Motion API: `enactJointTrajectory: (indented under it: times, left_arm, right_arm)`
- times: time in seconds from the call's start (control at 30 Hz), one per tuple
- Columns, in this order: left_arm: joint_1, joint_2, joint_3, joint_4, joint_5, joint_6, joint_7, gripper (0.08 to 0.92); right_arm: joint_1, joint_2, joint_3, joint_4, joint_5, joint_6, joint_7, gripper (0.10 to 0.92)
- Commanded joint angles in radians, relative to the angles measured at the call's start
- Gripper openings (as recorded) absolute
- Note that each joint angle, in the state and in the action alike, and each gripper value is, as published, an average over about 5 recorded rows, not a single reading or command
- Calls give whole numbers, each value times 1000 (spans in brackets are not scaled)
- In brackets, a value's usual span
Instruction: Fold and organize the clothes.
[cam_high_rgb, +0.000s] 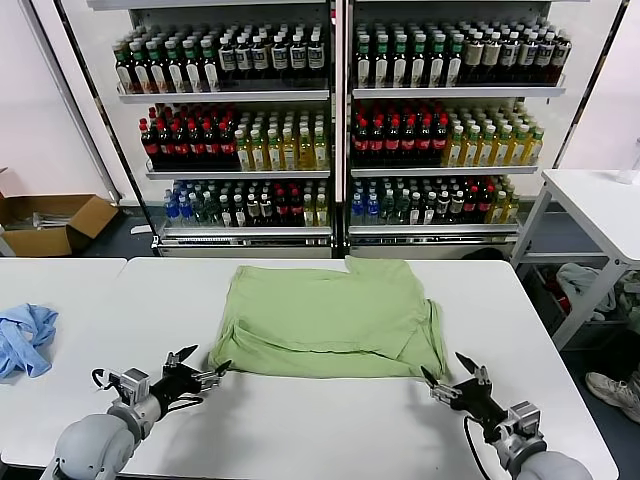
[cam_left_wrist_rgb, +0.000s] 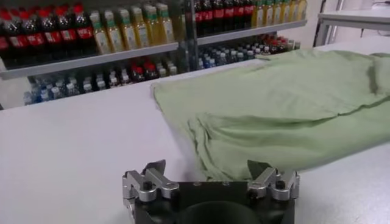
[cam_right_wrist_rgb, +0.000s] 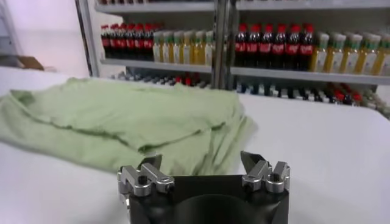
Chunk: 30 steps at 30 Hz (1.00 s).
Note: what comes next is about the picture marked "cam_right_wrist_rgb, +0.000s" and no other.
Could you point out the white beverage shelf unit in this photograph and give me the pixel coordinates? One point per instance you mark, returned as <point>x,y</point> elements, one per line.
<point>304,75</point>
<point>152,65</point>

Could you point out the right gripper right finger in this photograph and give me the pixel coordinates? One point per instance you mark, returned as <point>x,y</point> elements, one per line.
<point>262,176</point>

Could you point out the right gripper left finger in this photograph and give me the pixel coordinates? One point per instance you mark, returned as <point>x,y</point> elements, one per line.
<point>143,181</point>

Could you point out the red cap cola bottle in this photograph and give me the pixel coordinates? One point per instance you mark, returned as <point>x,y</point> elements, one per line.
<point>267,48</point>
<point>280,49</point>
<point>242,48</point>
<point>148,42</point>
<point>131,42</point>
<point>139,42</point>
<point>293,49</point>
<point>254,48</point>
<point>122,42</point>
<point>105,42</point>
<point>114,42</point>
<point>307,50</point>

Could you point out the green polo shirt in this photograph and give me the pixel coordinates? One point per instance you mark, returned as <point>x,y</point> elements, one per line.
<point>122,115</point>

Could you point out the brown cardboard box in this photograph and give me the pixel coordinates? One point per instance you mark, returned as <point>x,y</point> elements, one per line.
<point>30,63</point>

